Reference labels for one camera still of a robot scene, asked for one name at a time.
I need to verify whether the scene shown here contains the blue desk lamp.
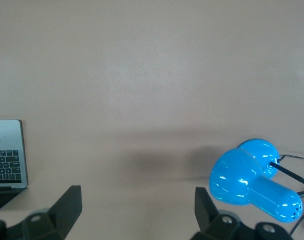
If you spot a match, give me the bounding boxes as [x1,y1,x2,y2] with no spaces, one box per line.
[208,138,304,223]

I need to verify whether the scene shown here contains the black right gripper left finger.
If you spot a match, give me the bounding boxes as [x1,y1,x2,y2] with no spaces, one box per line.
[0,185,82,240]

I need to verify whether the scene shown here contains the grey laptop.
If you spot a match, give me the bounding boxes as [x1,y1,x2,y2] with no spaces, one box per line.
[0,119,29,217]

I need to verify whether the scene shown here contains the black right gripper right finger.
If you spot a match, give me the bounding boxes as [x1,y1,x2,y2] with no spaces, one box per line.
[190,187,291,240]

